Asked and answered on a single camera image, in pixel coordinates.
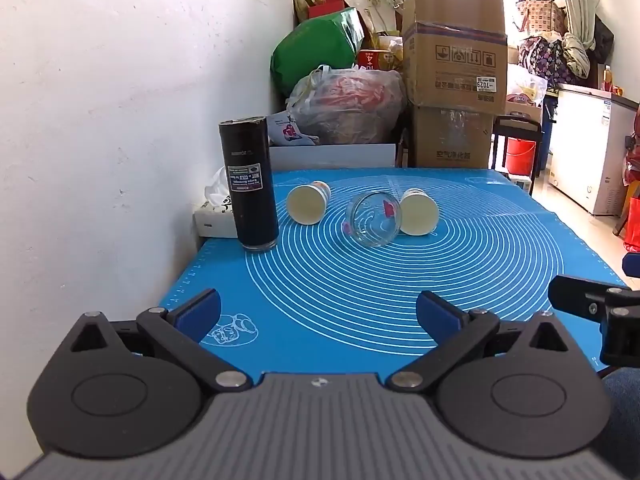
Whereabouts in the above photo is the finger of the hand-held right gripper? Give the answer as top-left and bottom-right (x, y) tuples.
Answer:
(547, 275), (632, 319)
(599, 287), (640, 367)

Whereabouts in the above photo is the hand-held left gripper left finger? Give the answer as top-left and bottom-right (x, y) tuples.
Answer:
(69, 288), (252, 394)

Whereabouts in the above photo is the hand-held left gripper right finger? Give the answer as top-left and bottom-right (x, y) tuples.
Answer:
(387, 290), (574, 392)

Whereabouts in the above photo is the clear glass cup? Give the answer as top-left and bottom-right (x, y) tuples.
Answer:
(344, 192), (404, 247)

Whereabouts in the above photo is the paper cup with orange print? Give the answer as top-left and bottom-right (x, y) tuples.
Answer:
(399, 188), (441, 237)
(286, 181), (332, 226)

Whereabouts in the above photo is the black tumbler cup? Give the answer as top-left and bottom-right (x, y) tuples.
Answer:
(218, 116), (280, 251)

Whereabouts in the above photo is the person's leg in jeans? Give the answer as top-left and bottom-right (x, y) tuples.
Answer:
(600, 367), (640, 466)

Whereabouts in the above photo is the white tissue box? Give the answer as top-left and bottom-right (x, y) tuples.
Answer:
(194, 200), (239, 239)

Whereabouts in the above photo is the blue silicone baking mat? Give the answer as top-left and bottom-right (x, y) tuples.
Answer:
(159, 167), (632, 386)

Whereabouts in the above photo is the white tissue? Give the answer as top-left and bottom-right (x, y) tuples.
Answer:
(204, 166), (233, 207)

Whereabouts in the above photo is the white chest freezer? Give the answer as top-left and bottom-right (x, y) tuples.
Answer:
(547, 82), (640, 218)

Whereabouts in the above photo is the red bucket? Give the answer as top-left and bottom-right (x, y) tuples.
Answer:
(505, 137), (537, 176)

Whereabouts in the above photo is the black stool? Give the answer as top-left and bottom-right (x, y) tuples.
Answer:
(490, 115), (545, 181)

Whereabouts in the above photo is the plain cardboard box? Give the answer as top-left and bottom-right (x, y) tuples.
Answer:
(411, 102), (496, 170)

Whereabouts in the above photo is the flat white box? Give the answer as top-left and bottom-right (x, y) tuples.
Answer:
(269, 143), (397, 171)

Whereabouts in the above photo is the white paper bag, red print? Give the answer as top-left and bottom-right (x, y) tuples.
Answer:
(266, 110), (320, 147)

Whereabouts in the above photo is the plastic bag of packets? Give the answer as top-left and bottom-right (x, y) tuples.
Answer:
(505, 65), (549, 109)

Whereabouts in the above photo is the clear plastic bag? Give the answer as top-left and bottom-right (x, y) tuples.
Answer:
(286, 65), (407, 146)

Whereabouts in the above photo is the dark floral bag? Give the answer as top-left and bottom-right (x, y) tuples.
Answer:
(517, 35), (581, 86)

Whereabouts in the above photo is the black hanging bag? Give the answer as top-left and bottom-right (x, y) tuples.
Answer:
(592, 15), (615, 64)

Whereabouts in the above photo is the large open cardboard box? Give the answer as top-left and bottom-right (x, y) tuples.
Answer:
(402, 0), (509, 116)

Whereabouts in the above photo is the green bag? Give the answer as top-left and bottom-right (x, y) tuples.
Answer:
(270, 7), (366, 98)

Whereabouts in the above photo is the beige patterned bag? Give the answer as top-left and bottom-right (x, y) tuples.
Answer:
(515, 0), (569, 36)

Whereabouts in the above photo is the red gift box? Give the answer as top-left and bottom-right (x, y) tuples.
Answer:
(307, 0), (347, 21)

